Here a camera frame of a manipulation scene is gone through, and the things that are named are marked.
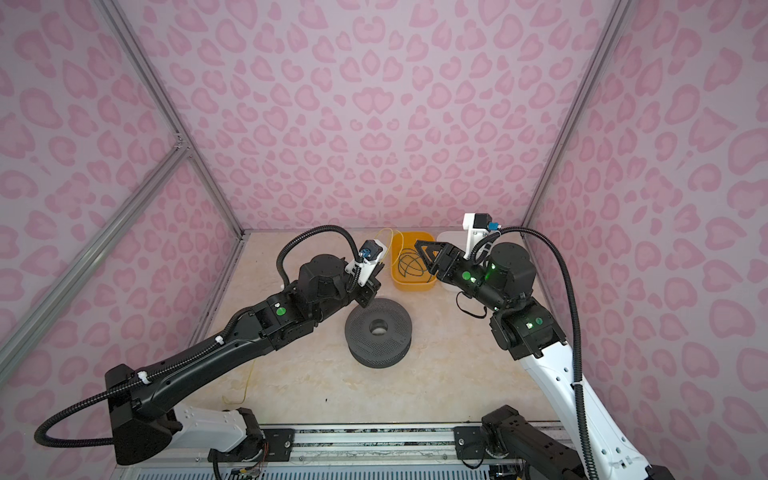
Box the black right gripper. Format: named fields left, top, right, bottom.
left=414, top=240, right=509, bottom=313

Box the yellow cable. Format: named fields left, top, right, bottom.
left=221, top=227, right=421, bottom=408

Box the dark grey cable spool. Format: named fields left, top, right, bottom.
left=344, top=298, right=413, bottom=369

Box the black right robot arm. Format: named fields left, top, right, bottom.
left=415, top=241, right=672, bottom=479

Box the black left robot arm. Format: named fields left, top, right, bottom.
left=105, top=245, right=383, bottom=466

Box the white plastic bin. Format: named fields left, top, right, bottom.
left=437, top=231, right=466, bottom=293

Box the yellow plastic bin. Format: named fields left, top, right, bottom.
left=390, top=230, right=436, bottom=292

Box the green cable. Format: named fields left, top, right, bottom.
left=397, top=247, right=434, bottom=281

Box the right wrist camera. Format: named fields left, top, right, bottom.
left=462, top=213, right=500, bottom=260

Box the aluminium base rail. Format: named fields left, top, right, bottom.
left=110, top=421, right=638, bottom=480

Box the aluminium frame diagonal strut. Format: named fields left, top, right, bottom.
left=1, top=140, right=188, bottom=385

